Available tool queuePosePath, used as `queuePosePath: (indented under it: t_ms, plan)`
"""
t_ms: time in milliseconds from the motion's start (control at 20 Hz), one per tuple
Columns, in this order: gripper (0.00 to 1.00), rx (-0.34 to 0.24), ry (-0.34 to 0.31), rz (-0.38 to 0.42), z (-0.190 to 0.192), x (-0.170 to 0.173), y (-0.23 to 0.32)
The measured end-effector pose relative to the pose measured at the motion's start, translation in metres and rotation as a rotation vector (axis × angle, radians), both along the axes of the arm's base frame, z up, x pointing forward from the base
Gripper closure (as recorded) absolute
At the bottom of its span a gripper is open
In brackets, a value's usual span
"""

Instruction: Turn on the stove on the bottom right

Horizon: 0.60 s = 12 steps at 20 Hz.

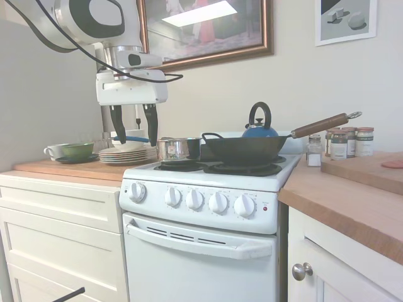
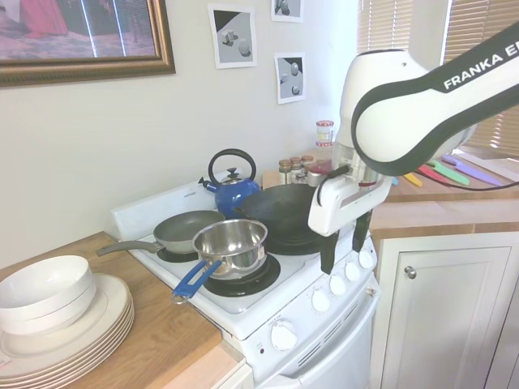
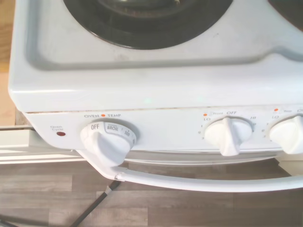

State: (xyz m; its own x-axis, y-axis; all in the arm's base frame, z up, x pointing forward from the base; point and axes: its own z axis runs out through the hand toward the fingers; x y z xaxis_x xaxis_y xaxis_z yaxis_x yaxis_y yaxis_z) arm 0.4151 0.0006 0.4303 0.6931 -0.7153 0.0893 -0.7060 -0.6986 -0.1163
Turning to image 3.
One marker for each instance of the white electric stove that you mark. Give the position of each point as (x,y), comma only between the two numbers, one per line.
(142,82)

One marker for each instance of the white oven temperature knob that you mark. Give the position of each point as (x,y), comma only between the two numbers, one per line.
(106,146)

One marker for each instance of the black electric coil burner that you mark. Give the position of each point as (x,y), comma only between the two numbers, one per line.
(146,37)
(291,7)

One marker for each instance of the white burner control knob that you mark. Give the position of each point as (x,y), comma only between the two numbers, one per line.
(288,134)
(228,137)

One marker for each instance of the red indicator light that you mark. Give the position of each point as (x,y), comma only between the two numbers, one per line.
(61,134)

